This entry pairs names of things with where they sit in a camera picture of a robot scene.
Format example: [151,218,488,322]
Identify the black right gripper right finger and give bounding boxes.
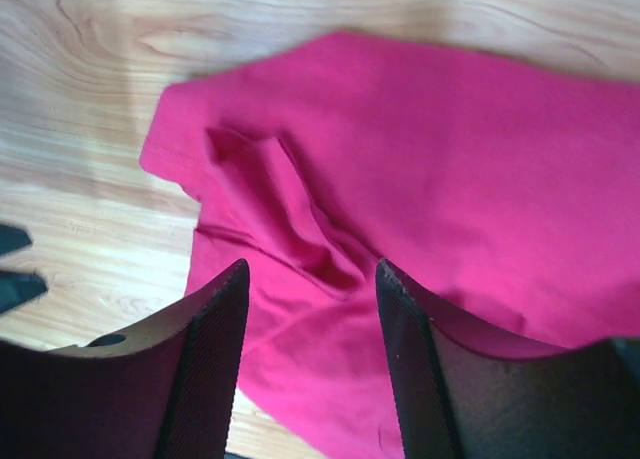
[376,261,639,458]

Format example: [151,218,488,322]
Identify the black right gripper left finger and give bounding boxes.
[1,260,249,458]

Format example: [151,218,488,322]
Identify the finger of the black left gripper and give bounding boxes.
[0,271,48,314]
[0,224,32,256]

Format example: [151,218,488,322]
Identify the magenta t shirt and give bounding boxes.
[140,32,639,458]

